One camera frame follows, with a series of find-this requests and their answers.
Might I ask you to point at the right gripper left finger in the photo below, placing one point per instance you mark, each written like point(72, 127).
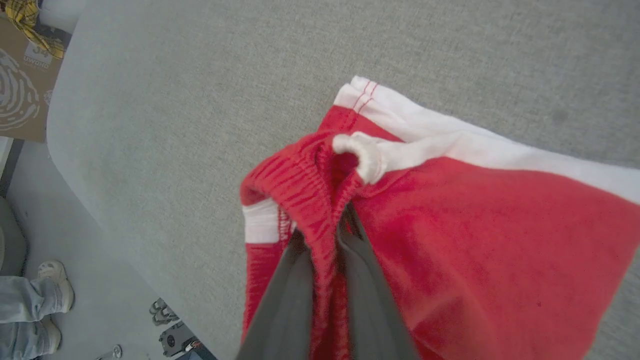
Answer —
point(285, 310)

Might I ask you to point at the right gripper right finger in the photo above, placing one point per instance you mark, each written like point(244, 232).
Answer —
point(370, 300)

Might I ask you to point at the red shorts with white stripes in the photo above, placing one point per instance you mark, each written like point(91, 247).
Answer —
point(475, 250)

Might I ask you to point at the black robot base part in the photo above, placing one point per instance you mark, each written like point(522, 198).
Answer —
point(177, 340)

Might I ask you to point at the grey fabric sofa cushion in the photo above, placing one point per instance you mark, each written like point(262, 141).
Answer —
point(200, 125)

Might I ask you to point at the white sneaker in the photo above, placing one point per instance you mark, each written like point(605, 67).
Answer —
point(59, 285)
point(53, 335)

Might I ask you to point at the person leg in blue jeans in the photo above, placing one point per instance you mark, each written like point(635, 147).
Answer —
point(20, 300)
point(20, 342)

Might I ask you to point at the grey rounded seat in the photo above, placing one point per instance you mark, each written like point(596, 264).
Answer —
point(10, 240)

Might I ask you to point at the cardboard box with swirl print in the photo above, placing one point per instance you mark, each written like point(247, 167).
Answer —
point(22, 95)

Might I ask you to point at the yellow plaid cloth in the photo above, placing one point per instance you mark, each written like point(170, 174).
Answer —
point(27, 20)

